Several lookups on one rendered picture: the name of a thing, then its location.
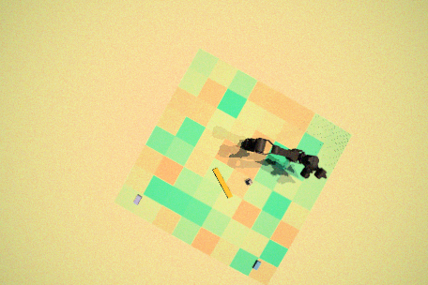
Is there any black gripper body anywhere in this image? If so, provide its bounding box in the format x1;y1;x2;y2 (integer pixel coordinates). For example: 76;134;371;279
304;165;326;179

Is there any yellow bar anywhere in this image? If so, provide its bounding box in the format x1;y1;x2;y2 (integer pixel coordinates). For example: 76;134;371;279
213;168;233;199

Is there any small blue flat block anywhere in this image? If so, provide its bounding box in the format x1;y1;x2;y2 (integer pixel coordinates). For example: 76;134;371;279
253;260;262;270

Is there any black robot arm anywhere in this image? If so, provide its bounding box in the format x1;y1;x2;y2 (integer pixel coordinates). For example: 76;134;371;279
242;138;319;178

